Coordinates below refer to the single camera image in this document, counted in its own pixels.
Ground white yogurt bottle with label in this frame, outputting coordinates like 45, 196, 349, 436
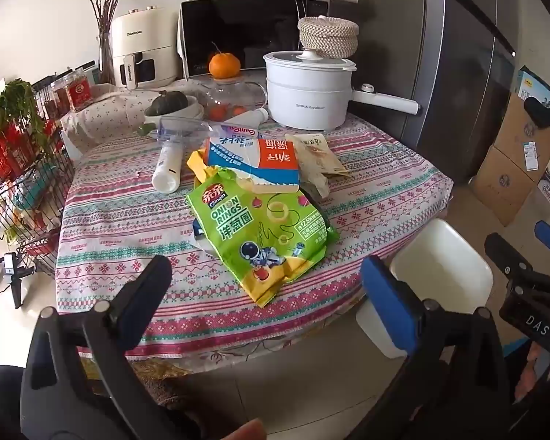
152, 142, 183, 194

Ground beige snack pouch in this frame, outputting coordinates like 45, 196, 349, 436
285, 133, 349, 200

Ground green onion rings snack bag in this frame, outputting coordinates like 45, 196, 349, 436
187, 169, 340, 308

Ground yellow snack wrapper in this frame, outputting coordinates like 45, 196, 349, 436
187, 149, 217, 186

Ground crushed clear water bottle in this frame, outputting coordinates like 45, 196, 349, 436
153, 116, 260, 142

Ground blue white milk carton box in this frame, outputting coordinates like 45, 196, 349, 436
204, 137, 300, 194

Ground frosted white plastic bottle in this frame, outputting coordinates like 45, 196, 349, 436
224, 108, 269, 128

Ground white trash bin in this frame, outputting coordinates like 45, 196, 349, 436
356, 219, 493, 359

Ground person's right hand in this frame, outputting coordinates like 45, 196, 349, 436
515, 343, 550, 402

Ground stacked cardboard boxes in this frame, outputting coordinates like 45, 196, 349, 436
470, 66, 550, 227

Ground black object on boxes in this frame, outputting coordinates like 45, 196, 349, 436
524, 96, 550, 129

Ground patterned handmade tablecloth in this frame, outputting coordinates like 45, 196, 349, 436
55, 116, 454, 373

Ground grey refrigerator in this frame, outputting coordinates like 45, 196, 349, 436
330, 0, 518, 183

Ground white electric cooking pot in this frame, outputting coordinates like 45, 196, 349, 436
263, 50, 420, 131

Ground small floral cloth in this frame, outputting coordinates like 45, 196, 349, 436
59, 82, 203, 161

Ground red labelled jar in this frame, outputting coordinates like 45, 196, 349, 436
64, 70, 93, 112

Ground dark green squash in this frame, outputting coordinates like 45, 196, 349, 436
145, 91, 188, 116

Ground white bowl stack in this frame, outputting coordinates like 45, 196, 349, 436
145, 95, 204, 126

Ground glass teapot with tangerines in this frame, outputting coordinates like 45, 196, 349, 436
197, 74, 268, 122

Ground white air fryer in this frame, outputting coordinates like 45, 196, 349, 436
111, 7, 183, 89

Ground large orange on teapot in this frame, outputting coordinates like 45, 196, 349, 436
208, 42, 241, 80

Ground black microwave oven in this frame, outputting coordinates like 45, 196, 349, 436
180, 0, 333, 77

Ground dried twig bundle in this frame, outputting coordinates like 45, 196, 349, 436
89, 0, 119, 84

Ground wire snack rack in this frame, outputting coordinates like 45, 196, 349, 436
0, 63, 97, 308

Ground woven rope basket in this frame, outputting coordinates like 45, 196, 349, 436
298, 15, 360, 59

